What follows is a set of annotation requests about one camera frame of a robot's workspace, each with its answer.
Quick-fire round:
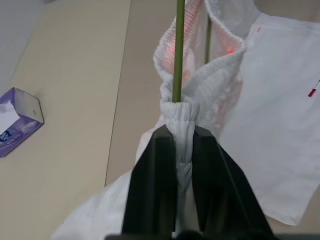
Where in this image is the purple tissue box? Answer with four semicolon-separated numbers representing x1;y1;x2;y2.
0;86;45;159

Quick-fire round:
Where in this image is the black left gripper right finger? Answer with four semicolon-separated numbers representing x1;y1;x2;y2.
190;124;276;240

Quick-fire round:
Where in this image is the white tissue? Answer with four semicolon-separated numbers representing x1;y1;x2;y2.
0;100;20;136

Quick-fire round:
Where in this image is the green wire hanger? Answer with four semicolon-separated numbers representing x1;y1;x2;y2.
171;0;213;104

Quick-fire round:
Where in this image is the white ribbed garment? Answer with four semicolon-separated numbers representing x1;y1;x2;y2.
49;0;320;240

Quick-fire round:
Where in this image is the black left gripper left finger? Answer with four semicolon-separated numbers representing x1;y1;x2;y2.
121;124;178;236

